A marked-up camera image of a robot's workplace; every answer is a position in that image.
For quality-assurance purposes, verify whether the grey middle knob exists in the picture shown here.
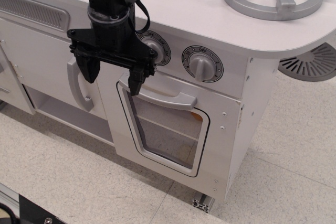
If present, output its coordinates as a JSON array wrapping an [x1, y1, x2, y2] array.
[[137, 30, 171, 66]]

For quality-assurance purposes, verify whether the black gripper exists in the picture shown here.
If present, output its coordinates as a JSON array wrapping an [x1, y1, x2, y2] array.
[[67, 14, 158, 96]]

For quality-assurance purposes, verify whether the grey slotted disc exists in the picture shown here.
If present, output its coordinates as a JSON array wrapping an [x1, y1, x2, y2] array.
[[278, 42, 335, 82]]

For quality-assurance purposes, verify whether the aluminium frame rail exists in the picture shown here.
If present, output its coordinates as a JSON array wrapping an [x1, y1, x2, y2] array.
[[0, 183, 19, 217]]

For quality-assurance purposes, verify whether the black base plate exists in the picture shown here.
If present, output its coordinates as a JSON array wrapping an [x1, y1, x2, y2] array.
[[19, 195, 65, 224]]

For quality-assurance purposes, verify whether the grey right knob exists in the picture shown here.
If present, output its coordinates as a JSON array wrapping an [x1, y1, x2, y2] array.
[[182, 46, 224, 83]]

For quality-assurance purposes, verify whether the aluminium extrusion rail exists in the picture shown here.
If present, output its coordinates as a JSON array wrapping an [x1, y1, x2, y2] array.
[[192, 192, 215, 214]]

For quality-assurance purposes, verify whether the black cable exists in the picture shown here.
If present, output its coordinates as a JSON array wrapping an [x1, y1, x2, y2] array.
[[133, 0, 151, 36]]

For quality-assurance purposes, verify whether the white toy kitchen unit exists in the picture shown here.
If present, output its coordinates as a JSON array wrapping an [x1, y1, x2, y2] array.
[[1, 0, 335, 200]]

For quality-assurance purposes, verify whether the grey oven door handle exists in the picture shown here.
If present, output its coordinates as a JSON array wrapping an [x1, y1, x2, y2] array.
[[118, 73, 198, 111]]

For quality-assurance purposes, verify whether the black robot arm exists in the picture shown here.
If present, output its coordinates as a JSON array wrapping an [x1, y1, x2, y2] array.
[[67, 0, 158, 95]]

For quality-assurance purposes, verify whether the white cabinet door handle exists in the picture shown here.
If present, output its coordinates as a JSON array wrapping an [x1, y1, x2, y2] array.
[[67, 57, 94, 112]]

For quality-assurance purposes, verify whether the white oven door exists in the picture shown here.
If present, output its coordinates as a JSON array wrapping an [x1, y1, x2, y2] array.
[[97, 63, 241, 201]]

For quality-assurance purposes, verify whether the grey knob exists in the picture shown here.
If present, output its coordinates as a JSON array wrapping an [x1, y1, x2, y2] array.
[[182, 46, 224, 83], [137, 30, 171, 66]]

